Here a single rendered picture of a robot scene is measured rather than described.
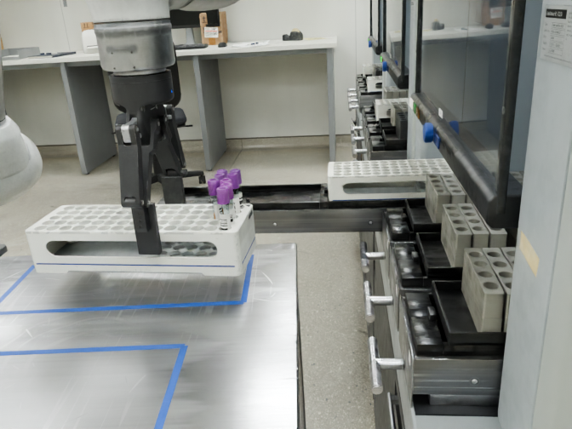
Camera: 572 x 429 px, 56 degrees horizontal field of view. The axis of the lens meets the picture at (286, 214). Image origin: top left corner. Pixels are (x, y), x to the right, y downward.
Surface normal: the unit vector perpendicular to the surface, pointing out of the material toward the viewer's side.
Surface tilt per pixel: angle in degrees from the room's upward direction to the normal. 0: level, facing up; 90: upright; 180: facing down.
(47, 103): 90
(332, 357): 0
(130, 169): 74
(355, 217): 90
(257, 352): 0
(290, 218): 90
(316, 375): 0
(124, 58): 90
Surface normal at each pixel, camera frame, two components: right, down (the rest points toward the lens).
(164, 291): -0.06, -0.93
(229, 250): -0.15, 0.38
